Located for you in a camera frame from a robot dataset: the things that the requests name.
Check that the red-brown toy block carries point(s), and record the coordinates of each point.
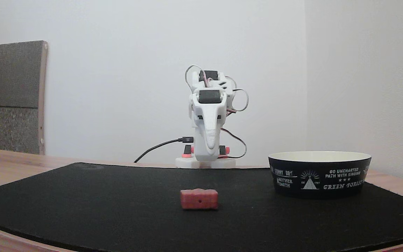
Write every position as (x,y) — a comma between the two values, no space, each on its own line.
(199,199)

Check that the dark printed bowl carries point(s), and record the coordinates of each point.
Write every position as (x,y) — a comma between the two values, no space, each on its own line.
(318,178)

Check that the orange black table clamp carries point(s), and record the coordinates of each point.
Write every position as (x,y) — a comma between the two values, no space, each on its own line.
(187,151)
(224,150)

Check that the black desk mat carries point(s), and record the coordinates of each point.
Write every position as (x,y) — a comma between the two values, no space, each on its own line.
(117,210)

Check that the grey panel with wood frame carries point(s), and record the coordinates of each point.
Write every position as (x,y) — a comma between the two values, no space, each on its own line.
(11,98)

